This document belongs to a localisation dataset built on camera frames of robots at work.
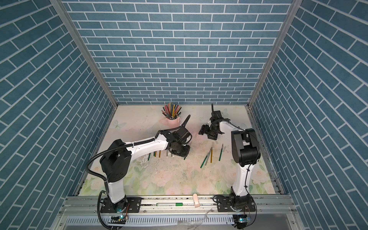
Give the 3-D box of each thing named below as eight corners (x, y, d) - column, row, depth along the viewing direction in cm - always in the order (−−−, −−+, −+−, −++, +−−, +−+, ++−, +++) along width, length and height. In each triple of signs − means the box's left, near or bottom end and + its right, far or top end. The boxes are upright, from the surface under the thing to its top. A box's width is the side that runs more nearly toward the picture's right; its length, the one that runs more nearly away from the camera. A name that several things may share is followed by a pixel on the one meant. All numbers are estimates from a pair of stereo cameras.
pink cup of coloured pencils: (162, 123, 110) (159, 109, 98) (173, 114, 115) (171, 100, 104) (174, 131, 105) (172, 118, 93) (184, 122, 110) (184, 108, 99)
